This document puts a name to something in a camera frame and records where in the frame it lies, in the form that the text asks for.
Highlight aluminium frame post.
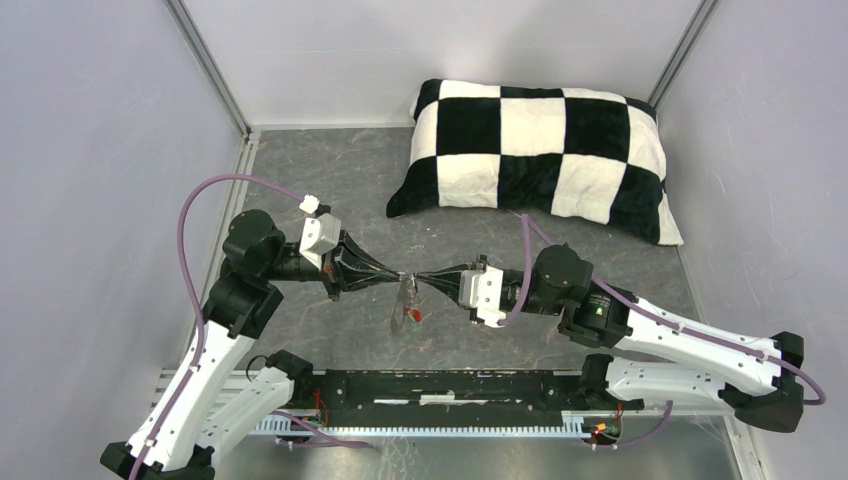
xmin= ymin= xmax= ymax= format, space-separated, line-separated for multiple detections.
xmin=648 ymin=0 xmax=720 ymax=109
xmin=164 ymin=0 xmax=252 ymax=138

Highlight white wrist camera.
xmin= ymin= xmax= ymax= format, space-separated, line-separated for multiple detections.
xmin=299 ymin=195 xmax=341 ymax=270
xmin=478 ymin=266 xmax=506 ymax=328

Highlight aluminium frame post right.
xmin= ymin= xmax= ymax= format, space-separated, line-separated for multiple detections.
xmin=648 ymin=0 xmax=720 ymax=109

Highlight black mounting base rail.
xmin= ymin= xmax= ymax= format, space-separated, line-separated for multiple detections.
xmin=286 ymin=370 xmax=645 ymax=428

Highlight black and white checkered pillow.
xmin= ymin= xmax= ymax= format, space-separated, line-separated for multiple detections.
xmin=385 ymin=79 xmax=683 ymax=246

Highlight aluminium frame post left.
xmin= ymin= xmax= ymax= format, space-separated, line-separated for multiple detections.
xmin=164 ymin=0 xmax=252 ymax=138

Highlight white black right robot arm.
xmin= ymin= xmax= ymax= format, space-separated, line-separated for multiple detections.
xmin=415 ymin=244 xmax=804 ymax=433

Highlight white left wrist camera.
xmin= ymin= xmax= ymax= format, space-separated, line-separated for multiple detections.
xmin=299 ymin=195 xmax=341 ymax=270

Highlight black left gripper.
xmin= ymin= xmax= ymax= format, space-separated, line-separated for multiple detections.
xmin=263 ymin=228 xmax=400 ymax=300

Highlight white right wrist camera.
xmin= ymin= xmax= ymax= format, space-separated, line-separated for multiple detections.
xmin=478 ymin=266 xmax=506 ymax=328

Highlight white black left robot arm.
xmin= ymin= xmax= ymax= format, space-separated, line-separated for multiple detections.
xmin=100 ymin=207 xmax=399 ymax=479

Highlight white toothed cable duct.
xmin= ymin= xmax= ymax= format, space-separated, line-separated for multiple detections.
xmin=249 ymin=414 xmax=614 ymax=440

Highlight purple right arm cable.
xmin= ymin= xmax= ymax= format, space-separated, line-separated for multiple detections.
xmin=496 ymin=214 xmax=827 ymax=450

